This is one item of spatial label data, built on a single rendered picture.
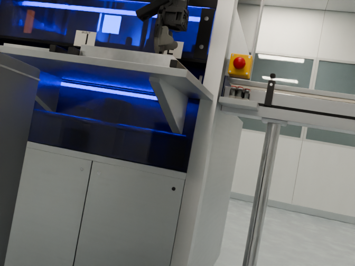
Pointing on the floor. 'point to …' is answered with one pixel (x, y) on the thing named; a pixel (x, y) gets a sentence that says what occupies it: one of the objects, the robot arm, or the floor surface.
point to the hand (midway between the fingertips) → (157, 53)
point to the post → (204, 134)
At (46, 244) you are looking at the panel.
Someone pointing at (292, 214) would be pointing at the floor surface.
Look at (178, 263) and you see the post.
